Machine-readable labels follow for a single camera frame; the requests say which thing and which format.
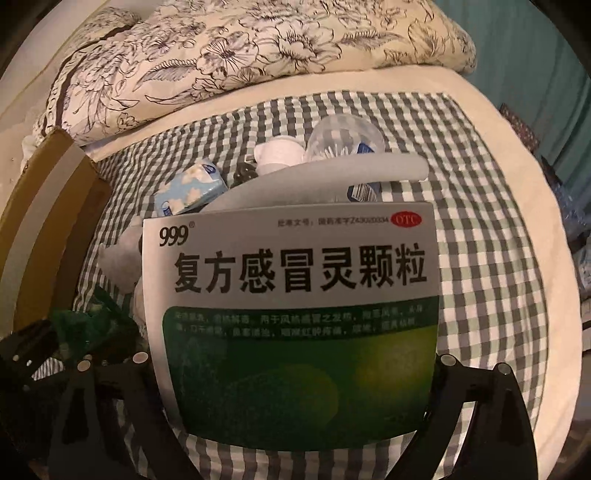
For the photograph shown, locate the patterned gift bag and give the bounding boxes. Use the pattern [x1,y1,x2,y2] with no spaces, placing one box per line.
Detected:
[500,104,540,149]

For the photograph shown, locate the blue tissue pack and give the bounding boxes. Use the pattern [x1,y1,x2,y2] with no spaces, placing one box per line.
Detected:
[154,158,230,219]

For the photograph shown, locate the floral duvet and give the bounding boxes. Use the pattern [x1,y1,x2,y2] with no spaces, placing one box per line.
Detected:
[34,0,477,147]

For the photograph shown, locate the small white plush toy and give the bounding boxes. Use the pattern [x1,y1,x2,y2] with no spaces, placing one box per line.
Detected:
[99,217,145,290]

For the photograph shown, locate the cardboard box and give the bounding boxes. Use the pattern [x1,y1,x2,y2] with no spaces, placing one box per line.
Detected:
[0,127,112,335]

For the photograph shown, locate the clear cotton swab jar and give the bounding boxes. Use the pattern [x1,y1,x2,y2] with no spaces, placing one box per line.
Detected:
[304,115,387,205]

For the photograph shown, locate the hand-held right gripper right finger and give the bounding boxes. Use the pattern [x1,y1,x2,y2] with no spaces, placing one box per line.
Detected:
[410,353,537,480]

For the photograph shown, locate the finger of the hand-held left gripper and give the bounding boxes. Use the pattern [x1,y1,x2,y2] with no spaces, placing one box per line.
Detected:
[0,318,134,377]

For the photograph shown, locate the green crinkled packet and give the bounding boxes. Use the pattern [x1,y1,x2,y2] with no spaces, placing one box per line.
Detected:
[50,295,140,354]

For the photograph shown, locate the white green medicine packet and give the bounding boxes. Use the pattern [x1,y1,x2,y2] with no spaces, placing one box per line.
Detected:
[141,202,441,439]

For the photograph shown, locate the teal curtain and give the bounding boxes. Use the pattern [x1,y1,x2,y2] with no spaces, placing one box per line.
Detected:
[434,0,591,158]

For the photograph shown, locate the black hair clip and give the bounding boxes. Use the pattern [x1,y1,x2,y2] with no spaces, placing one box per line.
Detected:
[231,159,259,188]

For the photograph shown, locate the white plastic cup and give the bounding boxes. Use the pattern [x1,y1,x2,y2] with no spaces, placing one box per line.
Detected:
[254,136,308,177]

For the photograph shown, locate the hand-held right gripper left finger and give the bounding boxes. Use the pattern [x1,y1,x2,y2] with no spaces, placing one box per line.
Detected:
[51,352,195,480]

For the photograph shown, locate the green checked blanket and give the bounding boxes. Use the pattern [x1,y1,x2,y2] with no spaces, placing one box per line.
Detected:
[46,92,551,480]

